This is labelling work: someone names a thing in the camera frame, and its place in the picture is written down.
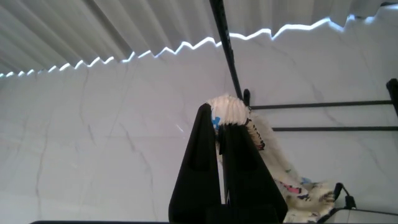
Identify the black clothes rack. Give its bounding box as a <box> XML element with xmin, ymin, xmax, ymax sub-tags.
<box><xmin>209</xmin><ymin>0</ymin><xmax>398</xmax><ymax>132</ymax></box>

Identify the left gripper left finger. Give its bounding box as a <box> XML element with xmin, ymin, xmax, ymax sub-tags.
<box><xmin>169</xmin><ymin>103</ymin><xmax>223</xmax><ymax>223</ymax></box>

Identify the cream printed garment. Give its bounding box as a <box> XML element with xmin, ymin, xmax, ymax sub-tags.
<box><xmin>205</xmin><ymin>93</ymin><xmax>336</xmax><ymax>223</ymax></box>

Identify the white curtain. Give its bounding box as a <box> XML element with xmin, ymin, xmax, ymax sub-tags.
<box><xmin>0</xmin><ymin>0</ymin><xmax>398</xmax><ymax>77</ymax></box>

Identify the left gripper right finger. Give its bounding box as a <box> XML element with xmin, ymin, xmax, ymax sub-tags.
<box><xmin>218</xmin><ymin>123</ymin><xmax>289</xmax><ymax>223</ymax></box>

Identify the black cable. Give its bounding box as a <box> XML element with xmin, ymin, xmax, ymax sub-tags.
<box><xmin>317</xmin><ymin>182</ymin><xmax>398</xmax><ymax>223</ymax></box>

